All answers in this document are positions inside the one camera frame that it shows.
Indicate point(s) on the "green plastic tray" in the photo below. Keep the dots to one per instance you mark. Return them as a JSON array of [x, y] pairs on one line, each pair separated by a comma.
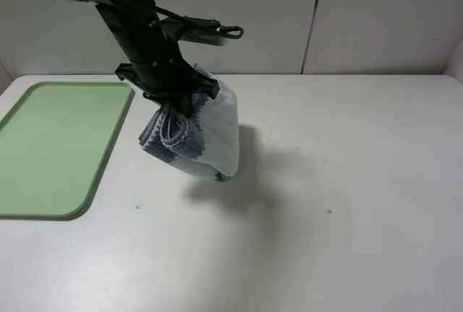
[[55, 143]]

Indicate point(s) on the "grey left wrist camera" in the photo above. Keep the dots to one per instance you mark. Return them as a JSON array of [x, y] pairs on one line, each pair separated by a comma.
[[196, 31]]

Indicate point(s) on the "blue white striped towel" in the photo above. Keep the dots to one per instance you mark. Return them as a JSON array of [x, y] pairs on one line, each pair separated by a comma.
[[206, 144]]

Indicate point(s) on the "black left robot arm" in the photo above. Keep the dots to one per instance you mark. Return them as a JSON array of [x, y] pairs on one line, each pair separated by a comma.
[[136, 26]]

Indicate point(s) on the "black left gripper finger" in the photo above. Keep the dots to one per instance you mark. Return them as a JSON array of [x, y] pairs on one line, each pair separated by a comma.
[[183, 104]]

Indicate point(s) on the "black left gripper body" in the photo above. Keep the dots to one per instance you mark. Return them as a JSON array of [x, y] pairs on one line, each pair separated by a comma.
[[166, 78]]

